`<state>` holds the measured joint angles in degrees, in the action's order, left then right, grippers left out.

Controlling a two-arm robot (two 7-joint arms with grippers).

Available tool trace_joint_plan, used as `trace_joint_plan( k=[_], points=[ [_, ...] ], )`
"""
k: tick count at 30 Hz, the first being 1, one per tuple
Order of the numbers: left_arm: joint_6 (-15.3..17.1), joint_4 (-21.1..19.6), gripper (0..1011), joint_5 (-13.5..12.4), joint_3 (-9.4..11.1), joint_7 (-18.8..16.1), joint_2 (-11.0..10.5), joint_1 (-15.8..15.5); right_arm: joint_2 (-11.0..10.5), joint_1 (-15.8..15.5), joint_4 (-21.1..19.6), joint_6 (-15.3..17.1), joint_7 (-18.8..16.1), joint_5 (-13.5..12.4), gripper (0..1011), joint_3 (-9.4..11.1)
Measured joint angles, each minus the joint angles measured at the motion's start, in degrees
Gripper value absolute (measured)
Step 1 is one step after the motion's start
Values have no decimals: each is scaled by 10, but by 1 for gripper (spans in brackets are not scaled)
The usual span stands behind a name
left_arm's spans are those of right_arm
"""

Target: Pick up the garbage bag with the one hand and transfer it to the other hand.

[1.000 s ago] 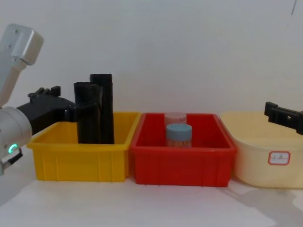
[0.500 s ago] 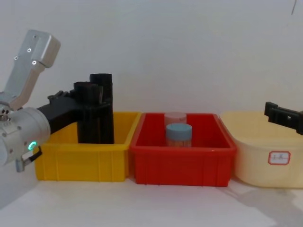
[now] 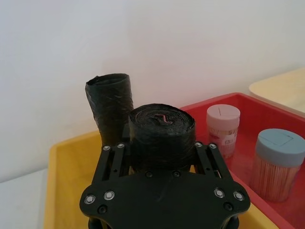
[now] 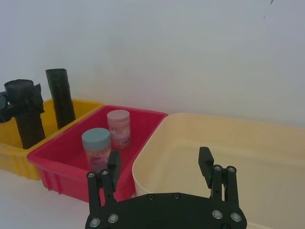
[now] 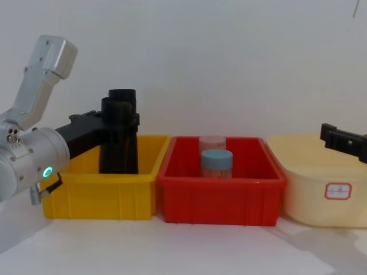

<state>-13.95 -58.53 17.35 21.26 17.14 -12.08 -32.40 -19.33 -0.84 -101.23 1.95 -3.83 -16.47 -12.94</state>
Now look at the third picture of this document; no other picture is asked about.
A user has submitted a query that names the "grey-blue lidded toothpick jar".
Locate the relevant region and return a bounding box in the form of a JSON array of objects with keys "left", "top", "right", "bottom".
[{"left": 249, "top": 128, "right": 305, "bottom": 203}]

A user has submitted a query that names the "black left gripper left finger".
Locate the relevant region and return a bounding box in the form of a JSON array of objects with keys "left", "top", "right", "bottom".
[{"left": 91, "top": 125, "right": 131, "bottom": 187}]

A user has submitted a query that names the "red plastic tray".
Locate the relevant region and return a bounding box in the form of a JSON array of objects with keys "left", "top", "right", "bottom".
[{"left": 179, "top": 92, "right": 305, "bottom": 229}]

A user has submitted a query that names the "yellow plastic tray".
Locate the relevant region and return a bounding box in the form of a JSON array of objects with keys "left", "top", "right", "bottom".
[{"left": 43, "top": 130, "right": 278, "bottom": 229}]

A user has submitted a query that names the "pink lidded toothpick jar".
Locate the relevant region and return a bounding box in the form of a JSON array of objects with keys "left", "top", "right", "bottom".
[{"left": 206, "top": 104, "right": 241, "bottom": 160}]

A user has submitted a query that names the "cream plastic tray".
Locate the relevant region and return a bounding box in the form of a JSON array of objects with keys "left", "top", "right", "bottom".
[{"left": 248, "top": 67, "right": 305, "bottom": 113}]

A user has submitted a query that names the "thick black bag roll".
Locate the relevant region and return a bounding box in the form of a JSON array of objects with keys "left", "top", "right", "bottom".
[{"left": 128, "top": 103, "right": 196, "bottom": 172}]

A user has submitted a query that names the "hollow black bag roll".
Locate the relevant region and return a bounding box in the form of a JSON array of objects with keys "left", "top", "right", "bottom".
[{"left": 85, "top": 73, "right": 135, "bottom": 146}]

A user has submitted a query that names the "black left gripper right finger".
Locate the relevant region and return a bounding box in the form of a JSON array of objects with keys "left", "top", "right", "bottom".
[{"left": 190, "top": 141, "right": 235, "bottom": 184}]

